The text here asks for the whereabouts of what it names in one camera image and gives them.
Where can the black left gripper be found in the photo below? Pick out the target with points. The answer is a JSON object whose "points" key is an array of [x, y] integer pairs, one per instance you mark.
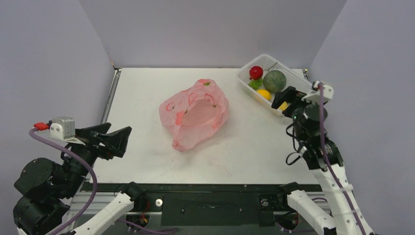
{"points": [[116, 142]]}

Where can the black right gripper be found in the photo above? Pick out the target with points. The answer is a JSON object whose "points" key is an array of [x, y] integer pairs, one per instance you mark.
{"points": [[292, 103]]}

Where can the brown fake fruit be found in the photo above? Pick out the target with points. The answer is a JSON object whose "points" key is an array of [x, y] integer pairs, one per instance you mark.
{"points": [[274, 81]]}

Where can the yellow fake lemon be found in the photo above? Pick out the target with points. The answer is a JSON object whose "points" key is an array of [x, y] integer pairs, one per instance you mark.
{"points": [[265, 94]]}

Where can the green fake grapes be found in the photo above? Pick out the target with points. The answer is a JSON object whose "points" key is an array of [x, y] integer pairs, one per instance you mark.
{"points": [[256, 84]]}

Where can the red fake apple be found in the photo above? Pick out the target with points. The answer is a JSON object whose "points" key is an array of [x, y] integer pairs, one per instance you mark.
{"points": [[256, 72]]}

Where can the pink plastic bag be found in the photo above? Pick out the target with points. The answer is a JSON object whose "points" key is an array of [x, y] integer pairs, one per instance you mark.
{"points": [[195, 114]]}

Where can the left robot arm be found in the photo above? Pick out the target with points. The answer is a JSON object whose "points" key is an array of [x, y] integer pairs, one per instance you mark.
{"points": [[44, 183]]}

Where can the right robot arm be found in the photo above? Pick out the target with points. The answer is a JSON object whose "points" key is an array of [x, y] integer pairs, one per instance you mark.
{"points": [[324, 161]]}

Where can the orange fake fruit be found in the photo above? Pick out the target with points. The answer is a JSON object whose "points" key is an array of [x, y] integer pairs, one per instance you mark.
{"points": [[284, 106]]}

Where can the white plastic basket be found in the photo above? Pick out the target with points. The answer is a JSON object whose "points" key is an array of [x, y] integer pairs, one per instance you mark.
{"points": [[268, 64]]}

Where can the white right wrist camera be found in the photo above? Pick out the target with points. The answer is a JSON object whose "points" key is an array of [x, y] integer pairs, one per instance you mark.
{"points": [[321, 92]]}

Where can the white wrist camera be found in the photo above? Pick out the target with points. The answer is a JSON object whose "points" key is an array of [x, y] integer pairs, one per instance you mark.
{"points": [[321, 92], [60, 128]]}

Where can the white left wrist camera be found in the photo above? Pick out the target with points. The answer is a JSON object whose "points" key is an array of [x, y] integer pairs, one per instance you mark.
{"points": [[60, 128]]}

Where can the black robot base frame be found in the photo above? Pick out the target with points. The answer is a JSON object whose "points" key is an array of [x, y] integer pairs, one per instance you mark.
{"points": [[212, 204]]}

